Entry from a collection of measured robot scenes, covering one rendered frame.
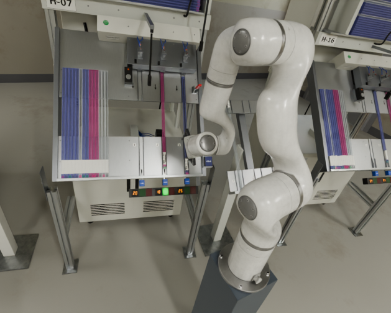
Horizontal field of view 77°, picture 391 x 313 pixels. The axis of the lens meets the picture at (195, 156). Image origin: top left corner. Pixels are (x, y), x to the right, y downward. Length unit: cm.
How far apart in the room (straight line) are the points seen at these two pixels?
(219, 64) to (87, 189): 120
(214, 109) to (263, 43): 31
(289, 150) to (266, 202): 14
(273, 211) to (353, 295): 154
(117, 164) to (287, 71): 84
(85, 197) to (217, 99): 118
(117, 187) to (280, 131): 124
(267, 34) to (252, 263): 65
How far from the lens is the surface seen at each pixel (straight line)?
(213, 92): 79
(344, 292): 211
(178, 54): 134
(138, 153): 122
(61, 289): 175
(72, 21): 159
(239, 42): 59
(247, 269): 90
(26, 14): 412
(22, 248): 196
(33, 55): 423
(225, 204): 161
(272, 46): 60
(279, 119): 63
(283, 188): 67
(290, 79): 66
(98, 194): 171
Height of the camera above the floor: 151
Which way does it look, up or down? 35 degrees down
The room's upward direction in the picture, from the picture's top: 11 degrees clockwise
